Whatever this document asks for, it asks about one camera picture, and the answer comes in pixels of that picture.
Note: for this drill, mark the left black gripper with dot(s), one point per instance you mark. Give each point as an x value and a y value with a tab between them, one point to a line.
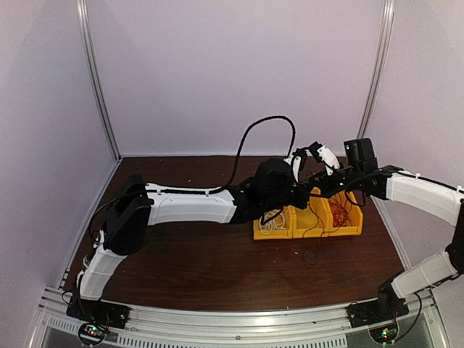
301	202

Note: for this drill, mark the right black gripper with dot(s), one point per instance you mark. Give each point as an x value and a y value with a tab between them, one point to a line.
323	184

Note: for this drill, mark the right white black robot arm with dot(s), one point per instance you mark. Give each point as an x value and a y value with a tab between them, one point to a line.
395	184

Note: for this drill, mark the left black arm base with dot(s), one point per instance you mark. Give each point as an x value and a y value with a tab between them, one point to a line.
102	313

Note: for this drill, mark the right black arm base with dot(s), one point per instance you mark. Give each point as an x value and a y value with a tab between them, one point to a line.
374	311

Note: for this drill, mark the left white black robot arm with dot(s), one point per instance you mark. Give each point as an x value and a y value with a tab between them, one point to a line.
273	187

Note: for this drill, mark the middle yellow plastic bin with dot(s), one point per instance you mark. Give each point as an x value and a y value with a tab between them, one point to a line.
311	222

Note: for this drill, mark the yellow plastic bin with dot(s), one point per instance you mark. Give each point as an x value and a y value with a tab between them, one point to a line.
345	214
279	228
311	222

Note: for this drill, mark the left yellow plastic bin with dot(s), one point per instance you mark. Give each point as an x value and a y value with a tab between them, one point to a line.
279	228

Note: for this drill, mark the right yellow plastic bin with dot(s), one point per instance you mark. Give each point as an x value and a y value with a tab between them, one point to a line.
345	214

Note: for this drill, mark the right circuit board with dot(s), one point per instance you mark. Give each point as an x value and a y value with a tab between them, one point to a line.
384	335

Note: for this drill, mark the circuit board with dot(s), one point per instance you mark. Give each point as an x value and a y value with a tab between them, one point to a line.
92	334
384	335

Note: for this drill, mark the left circuit board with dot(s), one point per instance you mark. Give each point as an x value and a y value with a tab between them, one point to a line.
92	334

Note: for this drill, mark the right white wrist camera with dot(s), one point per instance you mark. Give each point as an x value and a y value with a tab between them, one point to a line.
323	154

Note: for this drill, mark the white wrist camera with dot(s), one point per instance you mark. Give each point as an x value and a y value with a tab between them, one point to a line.
323	154
296	161

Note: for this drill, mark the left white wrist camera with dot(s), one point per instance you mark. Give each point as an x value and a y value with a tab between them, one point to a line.
296	161

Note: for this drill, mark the right aluminium frame post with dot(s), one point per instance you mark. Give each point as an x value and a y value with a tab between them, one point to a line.
382	50

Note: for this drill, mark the aluminium frame post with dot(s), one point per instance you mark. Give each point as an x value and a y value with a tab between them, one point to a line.
382	50
96	84

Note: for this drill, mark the aluminium front rail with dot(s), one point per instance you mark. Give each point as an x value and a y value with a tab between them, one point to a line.
326	326

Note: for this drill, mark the left aluminium frame post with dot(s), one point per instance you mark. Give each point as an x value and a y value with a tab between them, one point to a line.
96	84

